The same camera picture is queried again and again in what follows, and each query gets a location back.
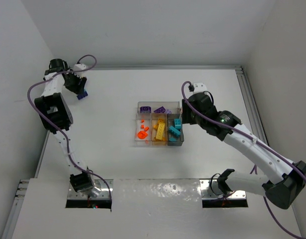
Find purple slope lego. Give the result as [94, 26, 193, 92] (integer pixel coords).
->
[153, 106, 166, 114]

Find long yellow lego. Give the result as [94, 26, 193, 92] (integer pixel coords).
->
[155, 122, 165, 141]

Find purple printed lego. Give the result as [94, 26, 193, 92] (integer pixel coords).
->
[139, 106, 152, 114]

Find orange lego cluster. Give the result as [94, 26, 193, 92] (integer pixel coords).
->
[137, 130, 148, 139]

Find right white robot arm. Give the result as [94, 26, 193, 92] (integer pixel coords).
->
[182, 92, 306, 209]

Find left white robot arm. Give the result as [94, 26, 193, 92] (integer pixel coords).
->
[34, 59, 94, 194]

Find clear rear container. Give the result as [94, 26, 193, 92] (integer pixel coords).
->
[137, 101, 181, 117]

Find grey plastic container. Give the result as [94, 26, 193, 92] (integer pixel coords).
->
[167, 114, 184, 146]

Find amber plastic container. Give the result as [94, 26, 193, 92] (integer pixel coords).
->
[151, 113, 167, 146]

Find clear front-left container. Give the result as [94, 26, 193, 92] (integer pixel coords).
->
[135, 113, 152, 144]

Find white front cover panel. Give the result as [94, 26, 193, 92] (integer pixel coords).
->
[13, 178, 288, 239]

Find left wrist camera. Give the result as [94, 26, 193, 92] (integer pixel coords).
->
[72, 63, 88, 78]

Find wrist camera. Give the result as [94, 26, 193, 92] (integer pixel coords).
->
[72, 63, 88, 78]
[188, 83, 208, 94]

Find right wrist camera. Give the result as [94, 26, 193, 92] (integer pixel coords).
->
[188, 83, 208, 94]

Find rear aluminium rail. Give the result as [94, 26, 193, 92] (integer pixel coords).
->
[93, 65, 242, 71]

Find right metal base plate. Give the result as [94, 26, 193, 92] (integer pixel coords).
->
[200, 178, 247, 200]

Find metal base plate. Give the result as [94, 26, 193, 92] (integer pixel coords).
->
[200, 178, 247, 200]
[67, 179, 113, 200]

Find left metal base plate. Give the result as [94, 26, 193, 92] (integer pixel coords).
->
[67, 179, 113, 200]

